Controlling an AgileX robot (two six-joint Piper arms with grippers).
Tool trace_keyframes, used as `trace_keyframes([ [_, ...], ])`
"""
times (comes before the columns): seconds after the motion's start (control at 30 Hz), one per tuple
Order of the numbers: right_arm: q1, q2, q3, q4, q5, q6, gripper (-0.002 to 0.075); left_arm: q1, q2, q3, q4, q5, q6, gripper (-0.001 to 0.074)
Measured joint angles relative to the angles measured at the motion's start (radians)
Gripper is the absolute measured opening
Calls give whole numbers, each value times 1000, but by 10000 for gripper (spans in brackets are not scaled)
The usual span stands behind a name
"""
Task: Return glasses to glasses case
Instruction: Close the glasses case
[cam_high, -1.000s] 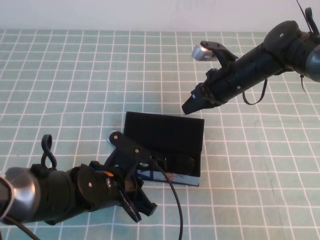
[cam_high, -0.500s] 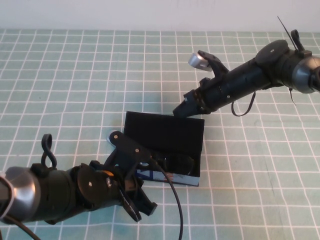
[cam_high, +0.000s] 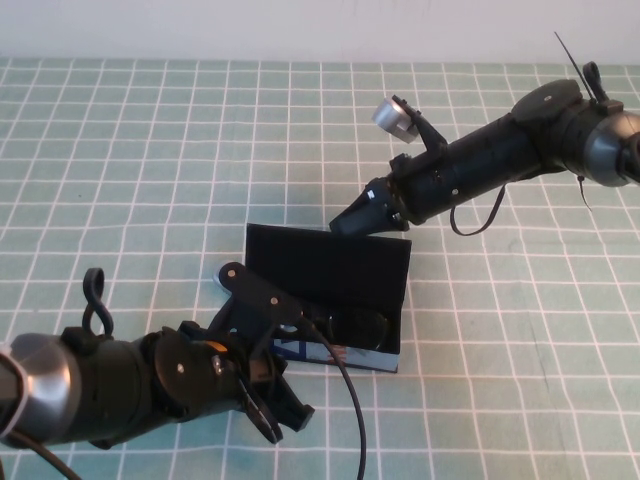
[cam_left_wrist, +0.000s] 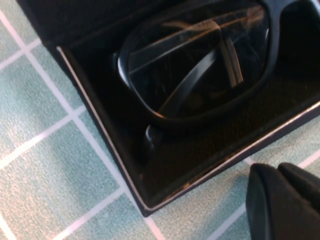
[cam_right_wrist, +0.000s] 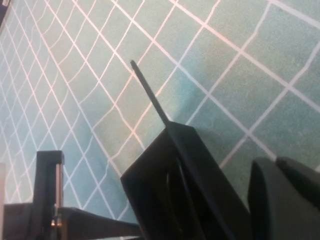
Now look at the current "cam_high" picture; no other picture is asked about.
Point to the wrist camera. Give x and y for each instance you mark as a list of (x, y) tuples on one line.
[(395, 117), (260, 295)]

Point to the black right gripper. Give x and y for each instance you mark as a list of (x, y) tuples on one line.
[(425, 190)]

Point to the black printed glasses case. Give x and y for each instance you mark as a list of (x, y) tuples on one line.
[(340, 270)]

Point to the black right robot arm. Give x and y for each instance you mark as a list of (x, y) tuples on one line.
[(500, 160)]

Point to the black framed glasses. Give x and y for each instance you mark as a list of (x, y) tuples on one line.
[(360, 325)]

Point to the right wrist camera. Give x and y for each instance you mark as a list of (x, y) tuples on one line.
[(395, 117)]

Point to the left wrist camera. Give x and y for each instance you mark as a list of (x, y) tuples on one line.
[(260, 295)]

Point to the black zip tie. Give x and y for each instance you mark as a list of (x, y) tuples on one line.
[(570, 55)]

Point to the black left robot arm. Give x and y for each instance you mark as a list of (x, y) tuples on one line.
[(100, 385)]

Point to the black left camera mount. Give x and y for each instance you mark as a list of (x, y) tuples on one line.
[(235, 320)]

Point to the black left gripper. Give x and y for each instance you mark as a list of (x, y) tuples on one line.
[(250, 370)]

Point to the green checked tablecloth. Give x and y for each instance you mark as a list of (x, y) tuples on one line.
[(150, 175)]

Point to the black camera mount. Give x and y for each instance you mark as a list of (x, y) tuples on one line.
[(235, 320), (425, 135)]

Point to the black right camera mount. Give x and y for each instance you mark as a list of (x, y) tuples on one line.
[(425, 135)]

